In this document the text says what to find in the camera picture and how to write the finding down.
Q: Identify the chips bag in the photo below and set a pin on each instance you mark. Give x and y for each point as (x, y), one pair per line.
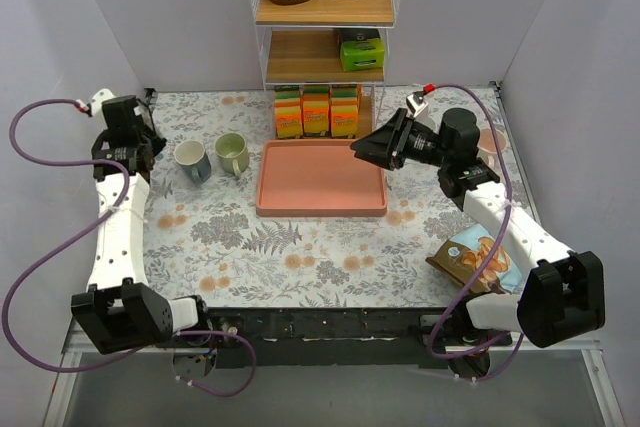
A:
(462, 255)

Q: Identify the blue-grey mug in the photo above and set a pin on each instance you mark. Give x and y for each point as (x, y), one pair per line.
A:
(192, 158)

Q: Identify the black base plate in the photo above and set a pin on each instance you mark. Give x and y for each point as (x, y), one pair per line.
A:
(334, 336)

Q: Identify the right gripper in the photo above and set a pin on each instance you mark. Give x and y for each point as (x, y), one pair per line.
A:
(398, 138)

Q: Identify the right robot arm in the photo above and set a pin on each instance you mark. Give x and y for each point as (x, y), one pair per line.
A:
(563, 296)

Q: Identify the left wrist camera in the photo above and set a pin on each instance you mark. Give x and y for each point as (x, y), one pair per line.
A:
(94, 106)

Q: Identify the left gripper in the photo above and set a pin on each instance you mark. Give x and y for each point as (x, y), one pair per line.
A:
(151, 145)

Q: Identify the dark tissue pack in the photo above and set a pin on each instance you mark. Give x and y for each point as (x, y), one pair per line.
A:
(355, 35)

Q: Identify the floral table mat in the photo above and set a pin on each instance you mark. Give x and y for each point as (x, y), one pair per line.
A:
(207, 239)

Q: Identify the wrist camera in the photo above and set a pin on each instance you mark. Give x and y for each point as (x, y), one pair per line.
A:
(418, 108)
(94, 106)

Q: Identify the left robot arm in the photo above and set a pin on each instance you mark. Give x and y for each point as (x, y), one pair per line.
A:
(122, 181)

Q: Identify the pink tray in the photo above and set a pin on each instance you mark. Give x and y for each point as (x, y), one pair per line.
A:
(318, 178)

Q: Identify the pink mug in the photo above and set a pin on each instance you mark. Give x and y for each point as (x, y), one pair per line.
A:
(489, 146)

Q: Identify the green mug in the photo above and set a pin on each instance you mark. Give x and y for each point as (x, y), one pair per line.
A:
(232, 152)

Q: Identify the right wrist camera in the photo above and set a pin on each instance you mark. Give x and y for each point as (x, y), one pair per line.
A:
(418, 108)

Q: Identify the white wire shelf rack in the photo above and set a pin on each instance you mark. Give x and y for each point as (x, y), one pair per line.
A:
(296, 45)

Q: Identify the green tissue pack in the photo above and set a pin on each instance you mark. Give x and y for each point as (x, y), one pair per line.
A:
(362, 55)

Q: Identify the aluminium frame rail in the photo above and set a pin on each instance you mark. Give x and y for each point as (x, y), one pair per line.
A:
(114, 330)

